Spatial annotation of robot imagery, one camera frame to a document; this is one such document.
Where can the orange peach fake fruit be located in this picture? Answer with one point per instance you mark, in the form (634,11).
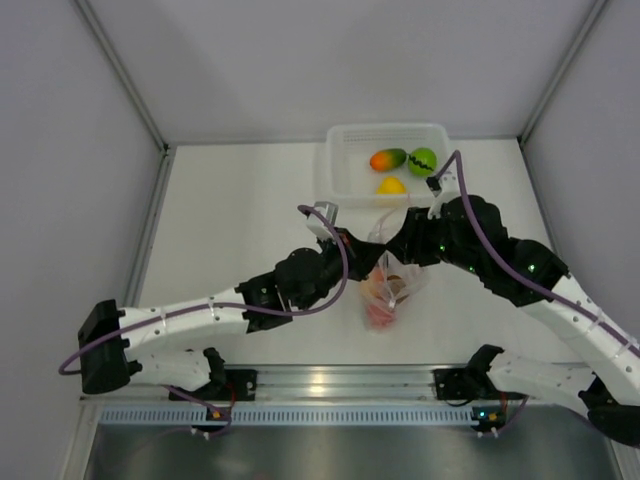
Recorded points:
(375,285)

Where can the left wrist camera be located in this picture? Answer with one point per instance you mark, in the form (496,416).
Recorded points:
(320,218)

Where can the dark purple fake plum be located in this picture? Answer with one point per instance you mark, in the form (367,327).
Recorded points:
(396,285)

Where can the green fake apple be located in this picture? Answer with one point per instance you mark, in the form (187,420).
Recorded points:
(422,162)

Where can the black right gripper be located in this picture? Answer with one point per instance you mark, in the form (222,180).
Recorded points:
(409,245)

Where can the aluminium frame rail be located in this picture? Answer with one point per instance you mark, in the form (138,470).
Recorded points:
(89,15)

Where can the orange green fake mango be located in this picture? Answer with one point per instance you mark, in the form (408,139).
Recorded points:
(388,159)

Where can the red fake strawberry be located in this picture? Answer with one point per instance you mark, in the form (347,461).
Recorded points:
(379,317)

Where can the white slotted cable duct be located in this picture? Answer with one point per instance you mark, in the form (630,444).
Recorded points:
(281,415)

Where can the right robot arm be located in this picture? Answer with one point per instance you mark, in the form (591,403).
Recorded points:
(468,232)

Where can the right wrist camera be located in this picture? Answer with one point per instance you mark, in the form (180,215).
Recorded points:
(445,187)

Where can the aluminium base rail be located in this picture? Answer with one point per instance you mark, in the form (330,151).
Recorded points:
(304,382)

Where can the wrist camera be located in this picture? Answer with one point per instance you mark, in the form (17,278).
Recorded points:
(445,187)
(320,218)

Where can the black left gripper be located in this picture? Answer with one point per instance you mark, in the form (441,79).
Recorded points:
(359,256)

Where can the white plastic basket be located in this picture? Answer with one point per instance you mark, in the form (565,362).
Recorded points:
(351,182)

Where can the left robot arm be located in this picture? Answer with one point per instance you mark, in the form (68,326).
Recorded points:
(170,345)

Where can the clear zip top bag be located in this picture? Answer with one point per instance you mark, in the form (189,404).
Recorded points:
(415,277)

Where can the yellow fake pepper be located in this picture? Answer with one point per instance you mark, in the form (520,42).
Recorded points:
(391,186)

